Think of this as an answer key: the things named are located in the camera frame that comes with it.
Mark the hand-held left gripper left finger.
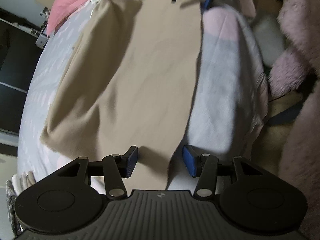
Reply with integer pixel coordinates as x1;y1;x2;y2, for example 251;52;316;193
57;145;139;198

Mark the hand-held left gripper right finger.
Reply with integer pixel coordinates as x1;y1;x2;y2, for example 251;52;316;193
183;145;264;198

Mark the beige sweater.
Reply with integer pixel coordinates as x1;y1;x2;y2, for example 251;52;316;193
40;0;208;190

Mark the white blurry cloth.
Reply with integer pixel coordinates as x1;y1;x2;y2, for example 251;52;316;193
252;15;285;65

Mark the pink fuzzy robe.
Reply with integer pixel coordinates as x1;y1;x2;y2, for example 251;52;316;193
269;0;320;240

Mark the pink pillow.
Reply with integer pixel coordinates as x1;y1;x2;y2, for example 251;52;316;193
47;0;105;34

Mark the folded white cloth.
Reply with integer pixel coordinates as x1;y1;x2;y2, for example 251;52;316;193
12;171;37;195

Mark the grey knitted cloth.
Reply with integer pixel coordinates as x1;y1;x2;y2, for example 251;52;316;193
5;180;22;233

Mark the white nightstand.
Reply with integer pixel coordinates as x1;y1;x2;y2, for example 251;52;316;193
35;6;52;48

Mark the black wardrobe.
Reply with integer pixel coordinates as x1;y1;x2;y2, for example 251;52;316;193
0;7;43;135

